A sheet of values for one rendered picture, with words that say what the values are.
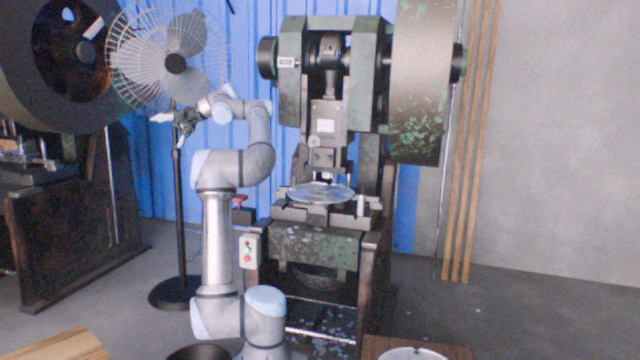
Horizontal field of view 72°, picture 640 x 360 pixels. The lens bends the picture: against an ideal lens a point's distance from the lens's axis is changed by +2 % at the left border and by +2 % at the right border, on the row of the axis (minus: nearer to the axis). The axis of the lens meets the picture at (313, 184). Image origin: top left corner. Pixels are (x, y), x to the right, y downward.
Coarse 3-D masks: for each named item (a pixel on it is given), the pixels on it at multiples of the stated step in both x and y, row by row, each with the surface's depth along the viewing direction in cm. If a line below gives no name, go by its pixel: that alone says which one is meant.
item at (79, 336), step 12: (60, 336) 160; (72, 336) 160; (84, 336) 160; (24, 348) 153; (36, 348) 153; (48, 348) 153; (60, 348) 153; (72, 348) 153; (84, 348) 153; (96, 348) 154
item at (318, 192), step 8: (304, 184) 197; (312, 184) 198; (320, 184) 199; (288, 192) 185; (296, 192) 186; (304, 192) 186; (312, 192) 184; (320, 192) 185; (328, 192) 185; (336, 192) 187; (344, 192) 188; (352, 192) 188; (304, 200) 174; (312, 200) 176; (320, 200) 176; (328, 200) 176; (336, 200) 176; (344, 200) 176
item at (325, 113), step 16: (320, 96) 188; (336, 96) 183; (320, 112) 181; (336, 112) 179; (320, 128) 183; (336, 128) 181; (320, 144) 185; (336, 144) 183; (320, 160) 183; (336, 160) 185
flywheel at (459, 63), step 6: (456, 42) 166; (456, 48) 163; (462, 48) 164; (456, 54) 163; (462, 54) 163; (468, 54) 165; (456, 60) 162; (462, 60) 165; (456, 66) 163; (462, 66) 165; (450, 72) 165; (456, 72) 164; (462, 72) 167; (450, 78) 167; (456, 78) 166
